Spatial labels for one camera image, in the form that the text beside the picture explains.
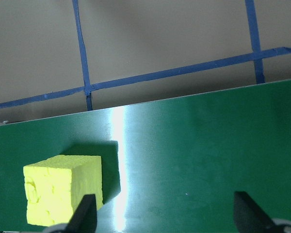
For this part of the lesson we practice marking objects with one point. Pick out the green belt conveyor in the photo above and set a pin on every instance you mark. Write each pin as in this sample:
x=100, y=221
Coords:
x=196, y=150

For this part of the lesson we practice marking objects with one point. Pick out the yellow foam block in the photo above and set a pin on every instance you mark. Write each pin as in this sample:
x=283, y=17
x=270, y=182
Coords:
x=53, y=189

